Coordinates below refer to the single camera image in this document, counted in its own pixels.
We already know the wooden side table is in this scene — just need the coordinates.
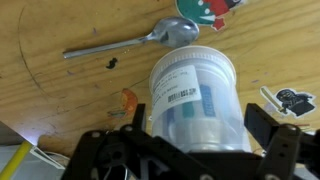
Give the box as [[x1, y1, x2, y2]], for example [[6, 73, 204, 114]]
[[0, 0, 320, 156]]

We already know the yellow broom handle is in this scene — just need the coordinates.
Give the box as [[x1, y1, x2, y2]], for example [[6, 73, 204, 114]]
[[0, 141, 33, 180]]

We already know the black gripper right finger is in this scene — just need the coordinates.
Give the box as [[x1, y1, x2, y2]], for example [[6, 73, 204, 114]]
[[244, 103, 320, 180]]

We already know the clear plastic cup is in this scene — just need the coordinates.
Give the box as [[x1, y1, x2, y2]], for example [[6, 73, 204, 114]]
[[149, 46, 251, 152]]

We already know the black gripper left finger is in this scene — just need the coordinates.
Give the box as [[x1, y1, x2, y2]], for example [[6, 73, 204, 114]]
[[61, 104, 207, 180]]

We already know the silver metal cup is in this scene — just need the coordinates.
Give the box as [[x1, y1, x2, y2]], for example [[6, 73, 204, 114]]
[[162, 84, 235, 149]]

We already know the silver spoon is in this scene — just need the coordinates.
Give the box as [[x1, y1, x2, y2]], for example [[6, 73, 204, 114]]
[[63, 17, 200, 59]]

